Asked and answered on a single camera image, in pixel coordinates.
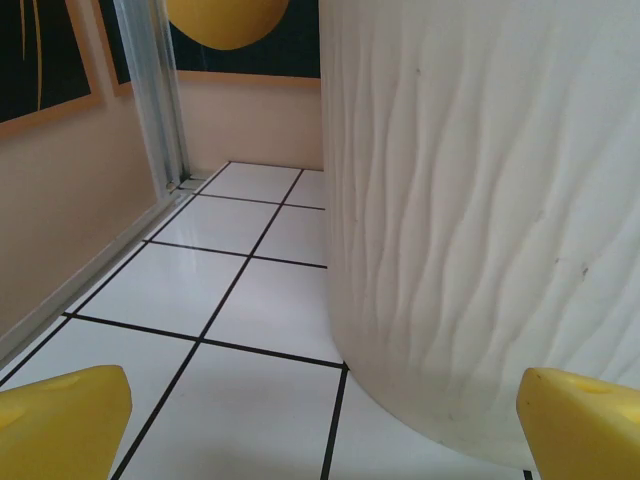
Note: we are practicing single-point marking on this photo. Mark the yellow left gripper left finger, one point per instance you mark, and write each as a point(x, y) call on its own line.
point(60, 430)

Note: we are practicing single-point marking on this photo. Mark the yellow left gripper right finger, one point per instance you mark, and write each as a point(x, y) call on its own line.
point(585, 435)

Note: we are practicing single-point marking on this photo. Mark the white ribbed plastic bin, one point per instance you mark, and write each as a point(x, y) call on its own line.
point(475, 200)

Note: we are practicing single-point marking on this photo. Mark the aluminium side rail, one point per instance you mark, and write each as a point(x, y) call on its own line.
point(100, 265)

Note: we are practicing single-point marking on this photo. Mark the aluminium frame post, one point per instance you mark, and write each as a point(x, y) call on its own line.
point(150, 100)

